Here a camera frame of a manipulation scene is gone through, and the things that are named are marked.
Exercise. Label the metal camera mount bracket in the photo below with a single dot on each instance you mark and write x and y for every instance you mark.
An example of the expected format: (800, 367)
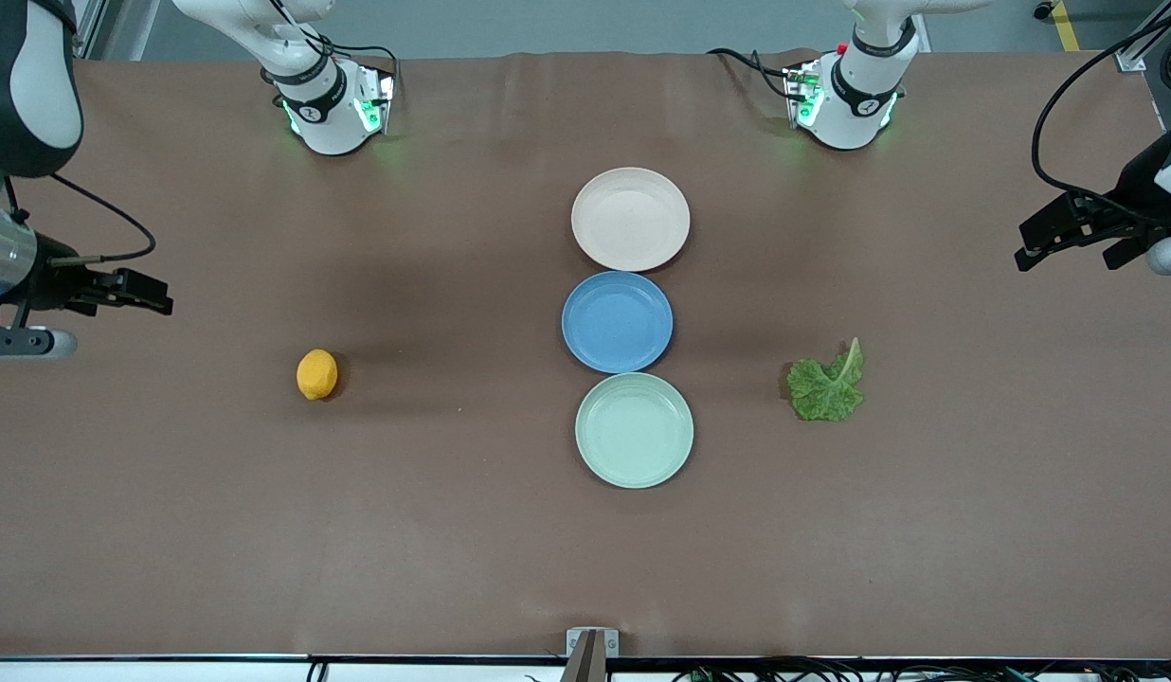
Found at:
(578, 642)

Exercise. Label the yellow lemon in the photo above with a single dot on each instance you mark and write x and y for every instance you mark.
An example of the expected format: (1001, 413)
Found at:
(317, 375)

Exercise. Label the aluminium frame profile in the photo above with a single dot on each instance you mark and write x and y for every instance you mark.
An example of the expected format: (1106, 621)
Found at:
(1130, 57)
(91, 24)

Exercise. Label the pale green round plate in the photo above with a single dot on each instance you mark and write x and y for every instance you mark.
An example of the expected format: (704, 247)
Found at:
(633, 431)

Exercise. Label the green lettuce leaf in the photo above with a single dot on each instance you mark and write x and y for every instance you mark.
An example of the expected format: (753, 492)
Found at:
(822, 398)

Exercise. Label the black caster wheel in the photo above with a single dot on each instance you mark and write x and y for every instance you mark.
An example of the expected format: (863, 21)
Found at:
(1044, 9)

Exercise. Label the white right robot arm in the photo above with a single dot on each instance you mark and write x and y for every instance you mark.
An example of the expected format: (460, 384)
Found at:
(325, 114)

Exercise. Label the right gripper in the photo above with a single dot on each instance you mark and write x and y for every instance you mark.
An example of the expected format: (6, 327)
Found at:
(53, 285)

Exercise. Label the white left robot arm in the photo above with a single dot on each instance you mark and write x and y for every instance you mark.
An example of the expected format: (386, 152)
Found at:
(855, 104)

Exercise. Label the blue round plate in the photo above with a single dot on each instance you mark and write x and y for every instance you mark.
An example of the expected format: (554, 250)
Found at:
(617, 322)

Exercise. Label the white table edge rail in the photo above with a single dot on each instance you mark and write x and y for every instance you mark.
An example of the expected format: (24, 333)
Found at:
(169, 671)

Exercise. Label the metal base connector bracket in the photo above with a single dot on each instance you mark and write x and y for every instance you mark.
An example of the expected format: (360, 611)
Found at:
(792, 85)
(385, 95)

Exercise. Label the brown table cover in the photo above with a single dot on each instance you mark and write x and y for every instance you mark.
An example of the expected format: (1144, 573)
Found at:
(263, 521)

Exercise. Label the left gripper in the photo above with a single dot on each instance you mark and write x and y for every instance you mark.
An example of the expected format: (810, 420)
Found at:
(1132, 188)

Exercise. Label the beige round plate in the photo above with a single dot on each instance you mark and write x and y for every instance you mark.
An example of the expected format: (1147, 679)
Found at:
(631, 218)

